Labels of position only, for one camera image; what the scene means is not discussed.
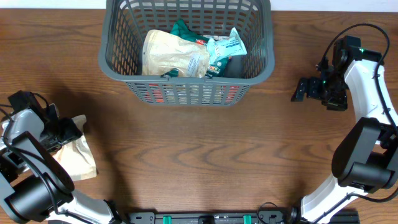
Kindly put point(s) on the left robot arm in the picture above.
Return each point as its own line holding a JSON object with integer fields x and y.
{"x": 34, "y": 186}

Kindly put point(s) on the red spaghetti pasta packet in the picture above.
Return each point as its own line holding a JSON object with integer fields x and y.
{"x": 191, "y": 94}

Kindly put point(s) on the green Nescafe coffee bag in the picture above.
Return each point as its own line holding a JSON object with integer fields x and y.
{"x": 186, "y": 52}

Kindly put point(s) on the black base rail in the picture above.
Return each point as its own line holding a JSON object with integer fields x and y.
{"x": 265, "y": 216}

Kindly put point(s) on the white tissue pack box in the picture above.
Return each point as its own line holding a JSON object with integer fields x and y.
{"x": 216, "y": 37}

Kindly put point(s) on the dark grey plastic basket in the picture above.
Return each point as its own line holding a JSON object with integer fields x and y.
{"x": 127, "y": 23}

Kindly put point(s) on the beige paper pouch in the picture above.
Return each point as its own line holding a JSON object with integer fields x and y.
{"x": 76, "y": 157}
{"x": 163, "y": 52}

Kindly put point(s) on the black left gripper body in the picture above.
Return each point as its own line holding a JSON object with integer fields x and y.
{"x": 60, "y": 131}

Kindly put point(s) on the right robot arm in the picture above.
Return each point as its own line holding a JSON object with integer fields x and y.
{"x": 366, "y": 160}

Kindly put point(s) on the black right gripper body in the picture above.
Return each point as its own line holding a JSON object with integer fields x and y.
{"x": 311, "y": 88}

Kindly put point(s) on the teal wet wipes pack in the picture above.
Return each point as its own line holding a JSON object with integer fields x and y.
{"x": 220, "y": 49}

